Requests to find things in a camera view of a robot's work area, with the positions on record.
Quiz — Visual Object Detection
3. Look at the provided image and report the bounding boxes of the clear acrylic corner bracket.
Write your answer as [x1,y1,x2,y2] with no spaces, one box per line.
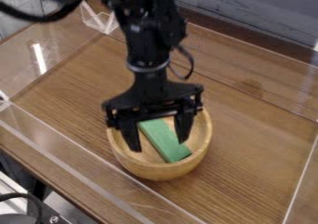
[79,1,119,34]

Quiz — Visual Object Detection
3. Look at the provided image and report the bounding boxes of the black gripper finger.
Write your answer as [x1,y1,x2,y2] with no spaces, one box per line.
[119,119,141,152]
[173,108,195,143]

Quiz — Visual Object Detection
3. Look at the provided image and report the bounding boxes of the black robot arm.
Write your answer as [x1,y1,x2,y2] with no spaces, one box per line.
[54,0,203,152]

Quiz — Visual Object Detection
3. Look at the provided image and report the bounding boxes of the black metal mount plate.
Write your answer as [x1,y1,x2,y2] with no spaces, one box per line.
[26,199,79,224]

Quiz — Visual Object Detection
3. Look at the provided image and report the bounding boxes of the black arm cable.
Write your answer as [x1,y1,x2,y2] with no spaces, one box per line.
[0,0,85,23]

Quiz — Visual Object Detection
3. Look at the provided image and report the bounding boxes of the clear acrylic tray wall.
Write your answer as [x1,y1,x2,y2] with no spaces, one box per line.
[0,0,318,224]

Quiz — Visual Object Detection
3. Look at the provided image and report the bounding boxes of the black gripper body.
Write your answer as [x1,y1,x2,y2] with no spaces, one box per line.
[101,70,203,128]

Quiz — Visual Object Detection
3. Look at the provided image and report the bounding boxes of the green rectangular block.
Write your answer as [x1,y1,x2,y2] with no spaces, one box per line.
[139,119,192,163]

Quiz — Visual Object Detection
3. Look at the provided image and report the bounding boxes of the brown wooden bowl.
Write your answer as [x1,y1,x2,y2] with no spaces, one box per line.
[107,110,212,181]

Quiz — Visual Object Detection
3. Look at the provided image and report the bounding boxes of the black cable lower left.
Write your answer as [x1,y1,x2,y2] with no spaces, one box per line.
[0,192,44,224]

